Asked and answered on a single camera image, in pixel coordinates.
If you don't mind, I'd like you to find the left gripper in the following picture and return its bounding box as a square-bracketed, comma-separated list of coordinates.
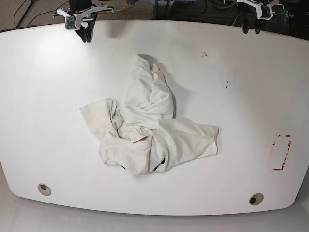
[231, 0, 280, 34]

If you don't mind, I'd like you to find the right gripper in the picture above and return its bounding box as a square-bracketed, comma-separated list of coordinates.
[53, 6, 115, 43]

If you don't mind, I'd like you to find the white t-shirt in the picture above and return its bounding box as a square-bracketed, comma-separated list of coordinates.
[80, 55, 219, 175]

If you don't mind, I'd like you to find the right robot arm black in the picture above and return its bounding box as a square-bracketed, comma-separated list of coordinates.
[52, 0, 115, 43]

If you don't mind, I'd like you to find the red tape rectangle marking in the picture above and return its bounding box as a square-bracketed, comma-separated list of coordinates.
[269, 134, 292, 171]

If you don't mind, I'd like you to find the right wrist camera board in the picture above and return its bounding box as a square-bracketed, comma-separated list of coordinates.
[65, 15, 76, 30]

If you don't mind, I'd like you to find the black cable on floor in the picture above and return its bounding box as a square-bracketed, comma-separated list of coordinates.
[13, 0, 70, 28]

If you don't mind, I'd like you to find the left table cable grommet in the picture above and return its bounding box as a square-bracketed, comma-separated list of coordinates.
[38, 184, 51, 196]

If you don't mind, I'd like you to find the table cable grommet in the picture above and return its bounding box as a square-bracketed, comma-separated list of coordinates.
[38, 184, 51, 196]
[249, 193, 264, 206]

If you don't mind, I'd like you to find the right table cable grommet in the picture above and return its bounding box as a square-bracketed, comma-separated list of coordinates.
[249, 193, 264, 206]

